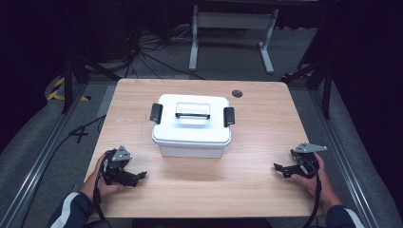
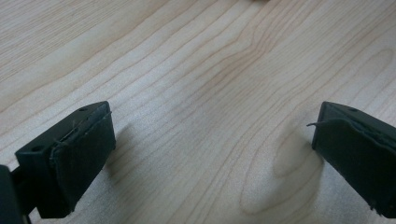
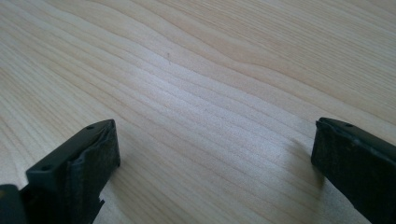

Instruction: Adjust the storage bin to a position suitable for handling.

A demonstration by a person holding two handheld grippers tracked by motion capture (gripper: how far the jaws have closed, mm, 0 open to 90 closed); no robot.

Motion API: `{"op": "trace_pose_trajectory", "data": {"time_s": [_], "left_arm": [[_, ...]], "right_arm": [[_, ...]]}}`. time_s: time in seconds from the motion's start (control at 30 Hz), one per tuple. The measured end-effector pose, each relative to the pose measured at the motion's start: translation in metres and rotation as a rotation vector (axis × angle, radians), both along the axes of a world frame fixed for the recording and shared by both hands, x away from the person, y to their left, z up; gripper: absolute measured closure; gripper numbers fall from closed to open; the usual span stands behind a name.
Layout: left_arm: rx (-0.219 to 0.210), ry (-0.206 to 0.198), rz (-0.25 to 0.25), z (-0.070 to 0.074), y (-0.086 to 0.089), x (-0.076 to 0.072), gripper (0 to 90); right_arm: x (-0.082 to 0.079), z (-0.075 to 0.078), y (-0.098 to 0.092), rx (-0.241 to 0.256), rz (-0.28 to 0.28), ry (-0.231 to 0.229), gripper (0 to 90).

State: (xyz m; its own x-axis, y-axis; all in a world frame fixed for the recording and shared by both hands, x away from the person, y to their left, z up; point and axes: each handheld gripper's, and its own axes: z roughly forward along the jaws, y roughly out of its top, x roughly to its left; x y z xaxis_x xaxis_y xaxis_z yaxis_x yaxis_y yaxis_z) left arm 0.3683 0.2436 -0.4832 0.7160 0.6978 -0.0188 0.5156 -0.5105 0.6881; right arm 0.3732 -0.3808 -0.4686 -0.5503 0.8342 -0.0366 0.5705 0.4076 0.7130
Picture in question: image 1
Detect person's left hand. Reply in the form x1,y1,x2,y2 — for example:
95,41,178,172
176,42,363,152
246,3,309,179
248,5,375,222
80,153,125,204

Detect black tripod stand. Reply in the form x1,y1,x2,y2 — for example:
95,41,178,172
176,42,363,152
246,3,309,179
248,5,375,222
61,31,122,114
280,37,334,121

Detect long black floor cable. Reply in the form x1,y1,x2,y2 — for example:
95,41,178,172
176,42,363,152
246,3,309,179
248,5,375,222
18,114,107,228

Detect grey metal floor rail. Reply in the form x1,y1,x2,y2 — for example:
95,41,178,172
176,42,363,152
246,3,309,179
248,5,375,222
0,83,88,228
308,89,386,228

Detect right hand-held gripper cable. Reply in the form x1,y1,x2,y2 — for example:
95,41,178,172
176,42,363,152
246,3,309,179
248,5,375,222
298,158,323,228

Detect person's right hand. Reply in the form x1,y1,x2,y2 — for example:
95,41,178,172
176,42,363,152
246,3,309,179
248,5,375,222
290,152,344,213

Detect bundle of black floor cables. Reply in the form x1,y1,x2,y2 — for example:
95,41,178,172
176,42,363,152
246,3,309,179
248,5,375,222
120,18,207,81

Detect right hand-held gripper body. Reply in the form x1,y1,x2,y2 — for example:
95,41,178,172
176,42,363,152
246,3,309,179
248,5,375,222
290,142,329,179

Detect hand-held gripper cable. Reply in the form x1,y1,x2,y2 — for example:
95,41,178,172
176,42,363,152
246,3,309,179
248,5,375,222
92,158,112,228
298,158,323,228

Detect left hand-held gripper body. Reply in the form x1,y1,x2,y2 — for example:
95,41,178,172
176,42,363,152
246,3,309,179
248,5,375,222
101,144,141,187

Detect grey metal desk frame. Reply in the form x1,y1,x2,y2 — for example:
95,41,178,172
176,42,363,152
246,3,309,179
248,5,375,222
188,4,279,75

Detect black box latch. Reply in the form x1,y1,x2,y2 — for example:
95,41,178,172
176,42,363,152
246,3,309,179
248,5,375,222
222,106,237,128
149,103,164,125

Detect clear and black lid handle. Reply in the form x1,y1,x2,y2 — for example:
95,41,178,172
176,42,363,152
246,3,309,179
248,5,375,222
174,101,212,121

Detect left hand-held gripper cable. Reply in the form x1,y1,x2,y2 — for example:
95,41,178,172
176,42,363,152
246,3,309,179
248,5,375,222
92,158,112,228

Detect white storage box lid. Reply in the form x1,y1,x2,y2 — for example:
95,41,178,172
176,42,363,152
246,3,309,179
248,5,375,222
151,93,233,147

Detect white plastic storage box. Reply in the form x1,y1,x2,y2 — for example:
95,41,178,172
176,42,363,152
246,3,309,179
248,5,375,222
157,139,227,160

